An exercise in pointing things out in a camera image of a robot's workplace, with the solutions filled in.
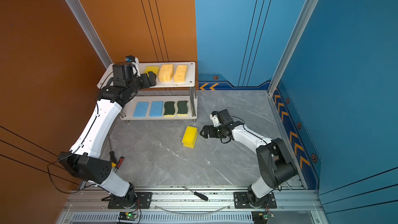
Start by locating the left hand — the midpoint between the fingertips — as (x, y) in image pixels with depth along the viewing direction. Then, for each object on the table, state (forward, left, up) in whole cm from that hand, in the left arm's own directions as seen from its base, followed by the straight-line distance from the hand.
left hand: (148, 74), depth 76 cm
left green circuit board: (-54, +7, -40) cm, 67 cm away
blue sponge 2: (+2, +3, -30) cm, 30 cm away
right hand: (-15, -29, -30) cm, 45 cm away
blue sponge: (+2, +14, -31) cm, 34 cm away
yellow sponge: (-15, -20, -35) cm, 43 cm away
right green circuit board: (-54, -54, -39) cm, 86 cm away
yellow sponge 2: (-20, -20, -37) cm, 46 cm away
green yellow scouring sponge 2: (+3, -14, -29) cm, 32 cm away
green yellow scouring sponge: (+2, -5, -29) cm, 30 cm away
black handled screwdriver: (-45, -26, -38) cm, 65 cm away
